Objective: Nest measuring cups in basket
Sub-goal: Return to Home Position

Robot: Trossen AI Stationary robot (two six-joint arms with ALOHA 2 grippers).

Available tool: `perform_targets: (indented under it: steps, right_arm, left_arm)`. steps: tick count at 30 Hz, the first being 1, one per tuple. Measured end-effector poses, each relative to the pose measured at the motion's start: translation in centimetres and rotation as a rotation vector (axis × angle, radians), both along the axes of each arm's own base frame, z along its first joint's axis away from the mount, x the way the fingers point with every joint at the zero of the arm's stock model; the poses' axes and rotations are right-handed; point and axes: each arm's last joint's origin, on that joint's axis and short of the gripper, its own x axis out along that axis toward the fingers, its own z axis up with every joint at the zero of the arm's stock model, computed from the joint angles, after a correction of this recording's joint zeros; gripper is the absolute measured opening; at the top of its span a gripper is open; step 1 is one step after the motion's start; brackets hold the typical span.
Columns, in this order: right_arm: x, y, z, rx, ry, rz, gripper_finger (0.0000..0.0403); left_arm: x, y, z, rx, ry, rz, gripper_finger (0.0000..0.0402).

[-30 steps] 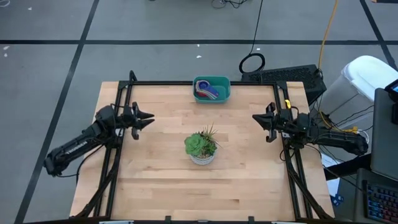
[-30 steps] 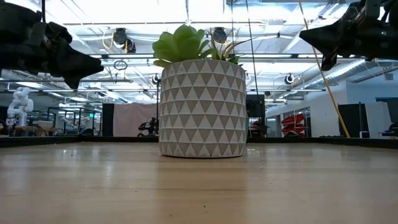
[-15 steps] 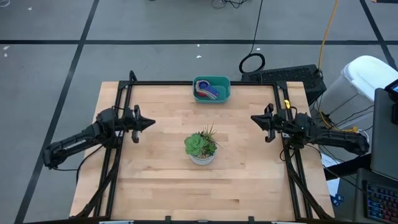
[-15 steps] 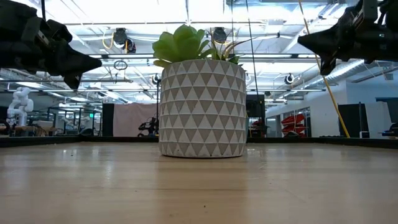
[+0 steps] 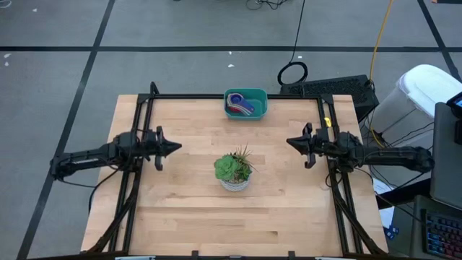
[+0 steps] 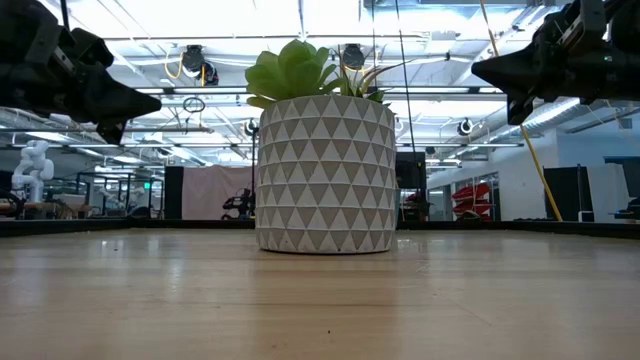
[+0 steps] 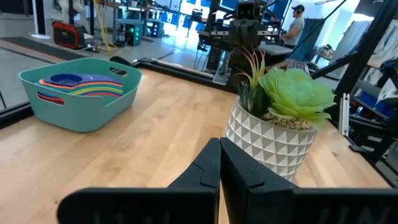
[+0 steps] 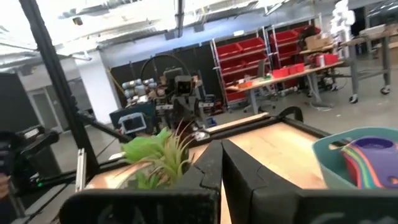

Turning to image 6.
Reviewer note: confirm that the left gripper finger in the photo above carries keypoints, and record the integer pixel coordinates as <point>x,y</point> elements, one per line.
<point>115,97</point>
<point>114,132</point>

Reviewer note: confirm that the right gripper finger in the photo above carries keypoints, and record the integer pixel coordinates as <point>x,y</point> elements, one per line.
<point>517,110</point>
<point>520,75</point>

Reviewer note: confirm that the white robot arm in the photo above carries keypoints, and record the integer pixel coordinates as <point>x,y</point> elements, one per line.
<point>32,170</point>

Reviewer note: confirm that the tall black panel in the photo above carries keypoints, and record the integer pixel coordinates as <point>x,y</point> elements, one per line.
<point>173,192</point>

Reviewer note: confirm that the red storage shelf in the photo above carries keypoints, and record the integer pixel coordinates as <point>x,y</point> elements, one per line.
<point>470,195</point>

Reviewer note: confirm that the pink curtain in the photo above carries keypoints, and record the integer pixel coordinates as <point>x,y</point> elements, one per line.
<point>210,190</point>

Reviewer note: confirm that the black tripod stand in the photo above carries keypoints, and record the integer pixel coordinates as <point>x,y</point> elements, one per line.
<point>242,202</point>

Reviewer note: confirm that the succulent in triangle-patterned pot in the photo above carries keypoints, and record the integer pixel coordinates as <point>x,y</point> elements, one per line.
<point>325,175</point>

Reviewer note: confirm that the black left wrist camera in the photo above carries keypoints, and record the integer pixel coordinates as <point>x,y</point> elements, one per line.
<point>92,47</point>

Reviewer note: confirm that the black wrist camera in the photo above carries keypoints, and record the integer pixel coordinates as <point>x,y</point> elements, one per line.
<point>92,47</point>
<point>552,27</point>

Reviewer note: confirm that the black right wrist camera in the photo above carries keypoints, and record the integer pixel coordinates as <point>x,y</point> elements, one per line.
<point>552,27</point>

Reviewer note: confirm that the black metal table frame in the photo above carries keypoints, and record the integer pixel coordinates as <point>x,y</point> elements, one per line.
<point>150,226</point>

